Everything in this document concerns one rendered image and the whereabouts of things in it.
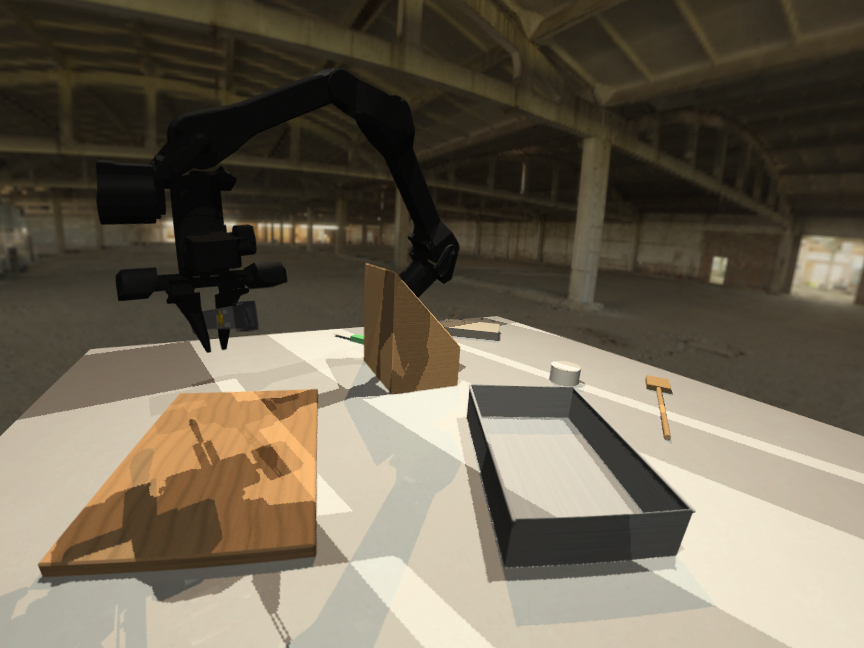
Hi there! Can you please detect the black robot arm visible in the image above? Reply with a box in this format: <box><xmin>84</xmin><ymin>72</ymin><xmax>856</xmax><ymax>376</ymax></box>
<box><xmin>96</xmin><ymin>68</ymin><xmax>460</xmax><ymax>297</ymax></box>

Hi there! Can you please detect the tan wooden mallet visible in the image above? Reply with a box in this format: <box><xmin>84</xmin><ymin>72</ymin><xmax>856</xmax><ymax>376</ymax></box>
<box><xmin>645</xmin><ymin>375</ymin><xmax>671</xmax><ymax>441</ymax></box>

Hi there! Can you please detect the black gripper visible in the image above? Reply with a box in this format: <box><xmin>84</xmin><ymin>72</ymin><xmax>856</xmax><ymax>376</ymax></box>
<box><xmin>116</xmin><ymin>216</ymin><xmax>288</xmax><ymax>353</ymax></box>

